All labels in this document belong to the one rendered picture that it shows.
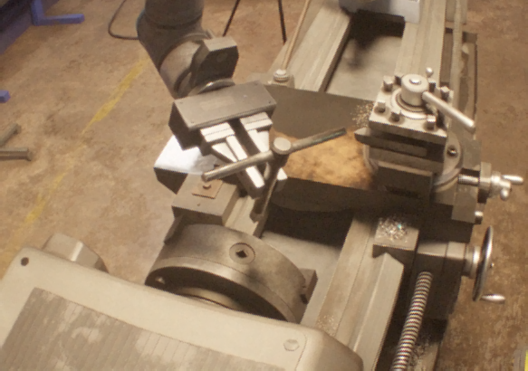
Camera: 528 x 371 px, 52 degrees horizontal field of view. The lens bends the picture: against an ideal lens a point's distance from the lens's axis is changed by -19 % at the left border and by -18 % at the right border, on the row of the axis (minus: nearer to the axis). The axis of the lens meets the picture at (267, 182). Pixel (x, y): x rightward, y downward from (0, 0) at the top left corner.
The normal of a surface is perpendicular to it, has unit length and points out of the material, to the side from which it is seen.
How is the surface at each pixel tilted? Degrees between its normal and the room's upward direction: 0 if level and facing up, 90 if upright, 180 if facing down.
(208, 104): 21
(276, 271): 43
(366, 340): 36
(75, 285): 0
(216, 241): 1
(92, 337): 0
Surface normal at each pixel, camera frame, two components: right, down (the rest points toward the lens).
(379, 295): 0.48, -0.49
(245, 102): 0.25, -0.59
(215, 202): -0.08, -0.72
